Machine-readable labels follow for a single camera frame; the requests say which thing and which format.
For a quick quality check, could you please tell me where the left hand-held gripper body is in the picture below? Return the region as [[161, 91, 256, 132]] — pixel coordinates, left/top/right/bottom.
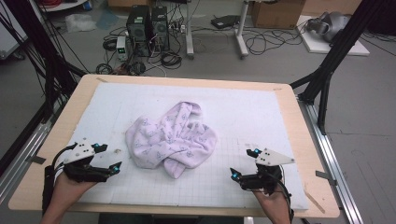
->
[[62, 138, 111, 184]]

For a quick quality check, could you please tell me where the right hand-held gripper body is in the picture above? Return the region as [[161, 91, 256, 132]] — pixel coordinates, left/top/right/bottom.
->
[[239, 147, 295, 195]]

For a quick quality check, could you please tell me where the pink butterfly print towel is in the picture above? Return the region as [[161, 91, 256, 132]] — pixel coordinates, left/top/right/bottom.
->
[[125, 101, 219, 180]]

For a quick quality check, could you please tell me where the person's left hand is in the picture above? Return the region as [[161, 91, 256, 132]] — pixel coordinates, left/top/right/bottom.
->
[[46, 172, 97, 216]]

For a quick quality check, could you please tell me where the person's right hand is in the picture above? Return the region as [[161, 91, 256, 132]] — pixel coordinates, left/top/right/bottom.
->
[[253, 186, 292, 220]]

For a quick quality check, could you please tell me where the wooden table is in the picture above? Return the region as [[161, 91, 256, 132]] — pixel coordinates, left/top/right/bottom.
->
[[7, 74, 341, 218]]

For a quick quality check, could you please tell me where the grey tape strip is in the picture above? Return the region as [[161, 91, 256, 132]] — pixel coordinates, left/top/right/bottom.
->
[[315, 170, 338, 187], [26, 154, 47, 165]]

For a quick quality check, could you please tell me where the white foam mat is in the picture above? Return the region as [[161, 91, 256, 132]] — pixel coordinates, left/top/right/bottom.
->
[[46, 82, 310, 211]]

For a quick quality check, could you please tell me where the person's dark clothing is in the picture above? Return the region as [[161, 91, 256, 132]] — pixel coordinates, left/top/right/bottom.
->
[[99, 214, 244, 224]]

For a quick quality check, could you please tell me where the white power supply box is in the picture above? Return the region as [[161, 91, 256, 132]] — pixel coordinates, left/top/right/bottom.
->
[[116, 35, 129, 62]]

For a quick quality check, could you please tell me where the white desk leg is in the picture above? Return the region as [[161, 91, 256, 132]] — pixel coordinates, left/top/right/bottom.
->
[[185, 0, 195, 60], [234, 0, 250, 60]]

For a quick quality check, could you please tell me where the white floor board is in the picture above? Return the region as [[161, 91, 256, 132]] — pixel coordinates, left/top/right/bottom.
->
[[295, 14, 371, 57]]

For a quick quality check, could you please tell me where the black computer tower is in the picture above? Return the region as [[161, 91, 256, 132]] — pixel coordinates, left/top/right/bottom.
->
[[150, 6, 171, 52], [125, 5, 152, 58]]

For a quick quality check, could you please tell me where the clear plastic bag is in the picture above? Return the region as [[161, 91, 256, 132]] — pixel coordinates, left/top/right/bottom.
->
[[64, 13, 97, 34]]

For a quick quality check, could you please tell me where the flat black box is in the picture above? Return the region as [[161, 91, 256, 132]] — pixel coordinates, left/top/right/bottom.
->
[[210, 14, 241, 30]]

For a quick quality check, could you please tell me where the brown cardboard box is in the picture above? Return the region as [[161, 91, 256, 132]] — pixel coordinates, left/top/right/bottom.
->
[[250, 0, 306, 30]]

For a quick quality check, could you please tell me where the grey helmet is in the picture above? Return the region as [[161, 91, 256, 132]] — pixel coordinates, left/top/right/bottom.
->
[[306, 11, 351, 43]]

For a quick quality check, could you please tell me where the white round table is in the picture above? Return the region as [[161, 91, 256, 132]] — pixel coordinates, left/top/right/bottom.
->
[[36, 0, 90, 13]]

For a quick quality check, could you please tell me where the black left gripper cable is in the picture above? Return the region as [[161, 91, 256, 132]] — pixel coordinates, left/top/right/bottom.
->
[[41, 142, 78, 216]]

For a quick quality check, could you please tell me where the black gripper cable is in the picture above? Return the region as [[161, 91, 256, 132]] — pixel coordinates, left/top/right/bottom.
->
[[270, 169, 295, 223], [41, 142, 78, 216]]

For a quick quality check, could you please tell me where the aluminium rail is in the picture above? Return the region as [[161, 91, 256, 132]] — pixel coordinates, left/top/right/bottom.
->
[[0, 120, 52, 203], [298, 99, 364, 224]]

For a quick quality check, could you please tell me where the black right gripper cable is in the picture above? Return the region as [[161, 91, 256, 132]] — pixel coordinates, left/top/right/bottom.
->
[[270, 169, 295, 223]]

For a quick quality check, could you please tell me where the black metal frame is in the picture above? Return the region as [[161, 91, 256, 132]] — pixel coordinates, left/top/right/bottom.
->
[[289, 0, 387, 136], [0, 0, 88, 122]]

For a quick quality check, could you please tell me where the coiled black cable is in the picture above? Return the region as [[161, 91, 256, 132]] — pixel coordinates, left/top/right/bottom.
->
[[161, 50, 183, 70]]

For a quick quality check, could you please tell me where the tangle of black floor cables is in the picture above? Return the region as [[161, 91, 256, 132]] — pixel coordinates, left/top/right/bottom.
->
[[242, 27, 307, 56]]

